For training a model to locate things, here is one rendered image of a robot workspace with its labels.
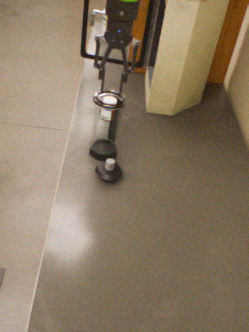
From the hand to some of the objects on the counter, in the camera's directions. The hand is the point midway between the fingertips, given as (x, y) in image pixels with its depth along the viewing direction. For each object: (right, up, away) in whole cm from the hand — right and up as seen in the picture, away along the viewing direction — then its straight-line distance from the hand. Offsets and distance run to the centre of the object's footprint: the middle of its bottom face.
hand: (112, 81), depth 126 cm
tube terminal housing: (+26, +5, +56) cm, 62 cm away
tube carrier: (-4, -21, +17) cm, 27 cm away
